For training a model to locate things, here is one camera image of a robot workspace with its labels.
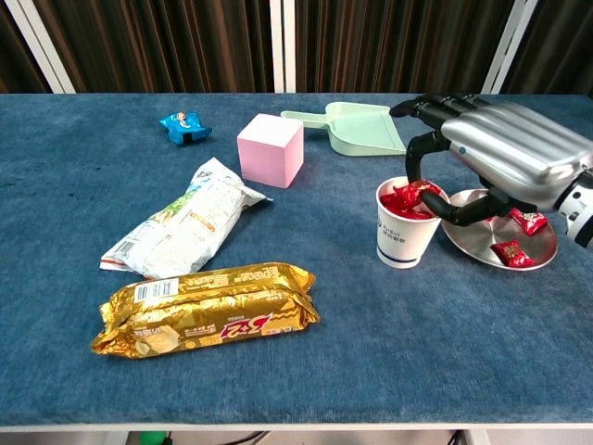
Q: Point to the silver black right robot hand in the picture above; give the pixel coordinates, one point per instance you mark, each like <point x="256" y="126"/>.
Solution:
<point x="509" y="143"/>

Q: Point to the white paper cup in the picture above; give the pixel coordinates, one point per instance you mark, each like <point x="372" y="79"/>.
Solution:
<point x="403" y="241"/>

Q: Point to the blue felt table cover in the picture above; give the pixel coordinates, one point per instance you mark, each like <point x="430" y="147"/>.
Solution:
<point x="324" y="324"/>

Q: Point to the white frame post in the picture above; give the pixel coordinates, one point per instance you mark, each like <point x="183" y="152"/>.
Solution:
<point x="512" y="41"/>
<point x="41" y="46"/>
<point x="283" y="46"/>

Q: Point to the silver metal plate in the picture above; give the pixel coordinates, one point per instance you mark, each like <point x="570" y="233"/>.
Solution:
<point x="477" y="238"/>

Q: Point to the mint green dustpan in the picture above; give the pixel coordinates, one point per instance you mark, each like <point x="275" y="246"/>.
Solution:
<point x="361" y="130"/>

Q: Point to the blue snack packet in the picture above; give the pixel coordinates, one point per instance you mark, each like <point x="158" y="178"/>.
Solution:
<point x="183" y="127"/>

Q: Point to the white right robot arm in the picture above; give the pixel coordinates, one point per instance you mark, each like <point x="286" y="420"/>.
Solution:
<point x="579" y="218"/>

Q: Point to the white green snack bag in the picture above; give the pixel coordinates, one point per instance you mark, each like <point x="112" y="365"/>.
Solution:
<point x="185" y="227"/>

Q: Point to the red candy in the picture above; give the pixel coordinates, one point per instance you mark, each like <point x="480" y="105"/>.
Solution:
<point x="528" y="221"/>
<point x="428" y="187"/>
<point x="414" y="213"/>
<point x="391" y="204"/>
<point x="512" y="253"/>

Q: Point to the dark brown pleated curtain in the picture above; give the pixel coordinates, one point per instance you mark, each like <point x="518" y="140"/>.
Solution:
<point x="162" y="41"/>

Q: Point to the bright green object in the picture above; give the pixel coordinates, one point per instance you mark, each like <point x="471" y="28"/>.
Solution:
<point x="153" y="438"/>

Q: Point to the pink cube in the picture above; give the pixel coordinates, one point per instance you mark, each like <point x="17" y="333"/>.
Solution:
<point x="268" y="153"/>

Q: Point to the gold biscuit pack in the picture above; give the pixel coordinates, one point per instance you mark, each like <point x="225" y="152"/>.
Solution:
<point x="208" y="310"/>

